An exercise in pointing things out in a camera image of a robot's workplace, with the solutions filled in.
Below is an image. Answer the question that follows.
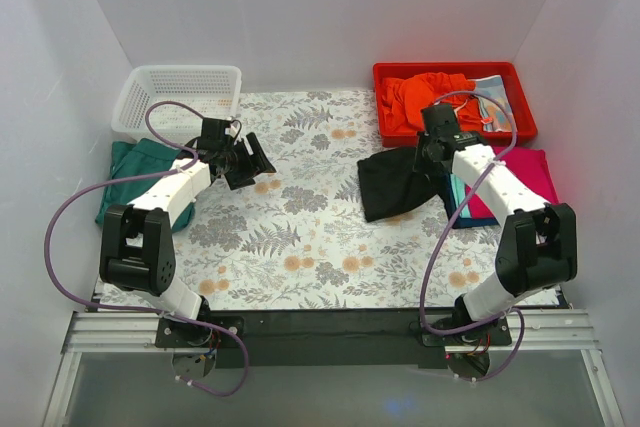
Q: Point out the black t shirt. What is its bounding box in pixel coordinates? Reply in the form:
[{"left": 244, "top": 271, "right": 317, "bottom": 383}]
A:
[{"left": 357, "top": 146, "right": 445, "bottom": 223}]

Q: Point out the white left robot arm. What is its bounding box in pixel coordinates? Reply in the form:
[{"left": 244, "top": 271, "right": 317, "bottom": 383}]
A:
[{"left": 99, "top": 118, "right": 276, "bottom": 347}]

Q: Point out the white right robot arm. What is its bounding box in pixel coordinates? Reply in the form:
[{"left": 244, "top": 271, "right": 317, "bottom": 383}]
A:
[{"left": 414, "top": 103, "right": 578, "bottom": 345}]

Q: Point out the orange crumpled shirt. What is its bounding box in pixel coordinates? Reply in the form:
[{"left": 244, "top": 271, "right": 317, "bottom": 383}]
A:
[{"left": 381, "top": 72, "right": 485, "bottom": 133}]

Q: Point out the turquoise folded shirt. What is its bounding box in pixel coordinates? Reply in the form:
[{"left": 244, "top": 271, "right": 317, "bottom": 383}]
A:
[{"left": 449, "top": 174, "right": 473, "bottom": 219}]

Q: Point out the navy blue folded shirt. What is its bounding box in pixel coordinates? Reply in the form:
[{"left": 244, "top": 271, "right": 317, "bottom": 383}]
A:
[{"left": 442, "top": 191, "right": 501, "bottom": 231}]

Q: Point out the white plastic basket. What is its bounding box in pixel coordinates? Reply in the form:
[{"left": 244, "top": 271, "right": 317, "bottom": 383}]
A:
[{"left": 111, "top": 65, "right": 242, "bottom": 143}]

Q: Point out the patterned pastel cloth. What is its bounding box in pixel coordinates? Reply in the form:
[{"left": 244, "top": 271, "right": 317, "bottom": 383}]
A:
[{"left": 472, "top": 75, "right": 512, "bottom": 133}]

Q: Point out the teal green folded shirt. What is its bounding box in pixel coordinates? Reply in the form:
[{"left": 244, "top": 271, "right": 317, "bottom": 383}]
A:
[{"left": 95, "top": 139, "right": 179, "bottom": 226}]

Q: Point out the floral patterned table mat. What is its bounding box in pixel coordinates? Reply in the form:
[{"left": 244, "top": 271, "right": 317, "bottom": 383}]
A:
[{"left": 98, "top": 89, "right": 560, "bottom": 312}]

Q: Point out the magenta folded shirt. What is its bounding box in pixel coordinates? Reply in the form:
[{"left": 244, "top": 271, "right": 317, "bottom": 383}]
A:
[{"left": 460, "top": 147, "right": 559, "bottom": 221}]

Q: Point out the red plastic bin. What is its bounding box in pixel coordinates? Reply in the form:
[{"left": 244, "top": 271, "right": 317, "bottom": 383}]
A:
[{"left": 373, "top": 61, "right": 538, "bottom": 147}]

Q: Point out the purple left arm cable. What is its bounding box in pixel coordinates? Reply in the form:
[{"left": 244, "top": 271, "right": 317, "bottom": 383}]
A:
[{"left": 43, "top": 100, "right": 250, "bottom": 397}]

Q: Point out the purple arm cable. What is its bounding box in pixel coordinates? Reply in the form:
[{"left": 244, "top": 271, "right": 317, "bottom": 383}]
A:
[
  {"left": 418, "top": 90, "right": 526, "bottom": 382},
  {"left": 43, "top": 100, "right": 250, "bottom": 397}
]

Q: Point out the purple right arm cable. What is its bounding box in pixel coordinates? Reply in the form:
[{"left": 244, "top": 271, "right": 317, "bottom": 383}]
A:
[{"left": 418, "top": 90, "right": 526, "bottom": 382}]

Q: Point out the aluminium mounting rail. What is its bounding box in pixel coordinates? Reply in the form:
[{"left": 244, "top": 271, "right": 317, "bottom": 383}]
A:
[{"left": 45, "top": 309, "right": 624, "bottom": 426}]

